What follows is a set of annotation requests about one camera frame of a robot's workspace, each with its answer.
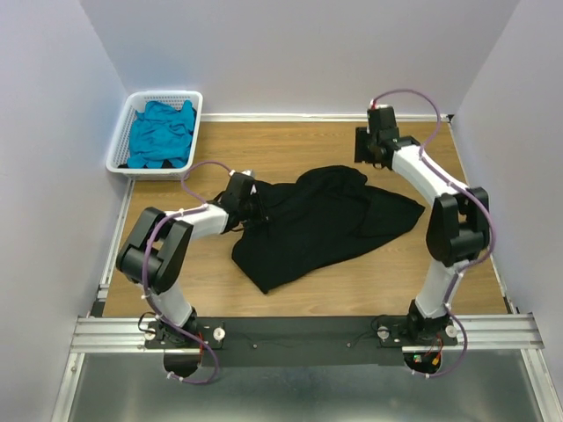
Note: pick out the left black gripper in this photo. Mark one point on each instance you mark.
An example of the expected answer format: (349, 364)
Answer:
(260, 213)

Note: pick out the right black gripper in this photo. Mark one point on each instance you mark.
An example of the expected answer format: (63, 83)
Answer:
(361, 135)

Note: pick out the black t shirt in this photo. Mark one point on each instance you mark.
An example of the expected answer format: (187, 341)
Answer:
(329, 215)

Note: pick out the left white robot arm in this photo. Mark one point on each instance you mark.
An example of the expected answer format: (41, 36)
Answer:
(154, 252)

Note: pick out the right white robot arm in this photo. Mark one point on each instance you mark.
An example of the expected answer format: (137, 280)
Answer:
(458, 230)

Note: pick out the blue t shirt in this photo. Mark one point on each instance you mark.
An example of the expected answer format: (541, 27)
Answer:
(161, 136)

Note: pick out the white plastic basket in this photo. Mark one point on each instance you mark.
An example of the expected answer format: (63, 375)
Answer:
(118, 154)

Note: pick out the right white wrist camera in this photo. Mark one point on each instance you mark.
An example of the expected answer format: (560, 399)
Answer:
(375, 104)

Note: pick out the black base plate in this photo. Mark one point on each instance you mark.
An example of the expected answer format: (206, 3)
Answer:
(303, 342)

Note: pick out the aluminium rail frame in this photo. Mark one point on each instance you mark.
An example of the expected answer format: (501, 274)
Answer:
(496, 372)

